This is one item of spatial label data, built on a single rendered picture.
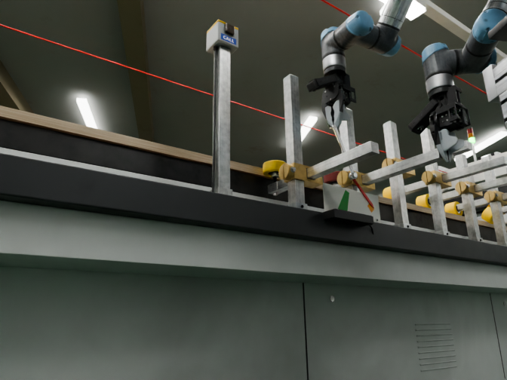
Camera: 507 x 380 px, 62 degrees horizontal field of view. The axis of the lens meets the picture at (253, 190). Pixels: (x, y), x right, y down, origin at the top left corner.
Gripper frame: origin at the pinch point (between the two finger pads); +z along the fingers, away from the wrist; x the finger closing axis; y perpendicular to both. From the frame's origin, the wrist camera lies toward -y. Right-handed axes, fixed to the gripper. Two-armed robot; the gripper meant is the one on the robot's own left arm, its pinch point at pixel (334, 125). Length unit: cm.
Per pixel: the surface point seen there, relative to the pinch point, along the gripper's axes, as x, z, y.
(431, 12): 41, -143, 150
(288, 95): 7.3, -10.3, -12.1
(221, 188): 5.6, 25.6, -37.6
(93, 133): 27, 9, -65
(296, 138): 6.1, 4.7, -10.9
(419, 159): -16.3, 13.0, 17.1
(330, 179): 17.4, 9.8, 14.9
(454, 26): 39, -143, 177
